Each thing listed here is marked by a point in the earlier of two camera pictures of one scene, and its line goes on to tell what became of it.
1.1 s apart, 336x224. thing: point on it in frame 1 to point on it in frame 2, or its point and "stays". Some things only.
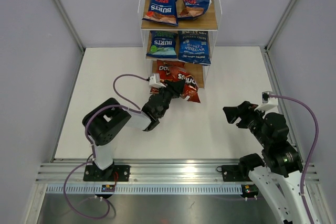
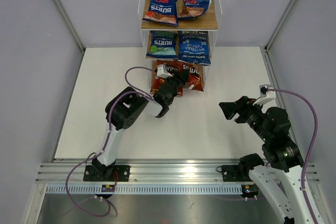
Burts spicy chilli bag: [162, 7] stays
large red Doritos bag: [162, 67] stays
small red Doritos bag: [190, 88] to [196, 79]
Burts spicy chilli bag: [196, 3] stays
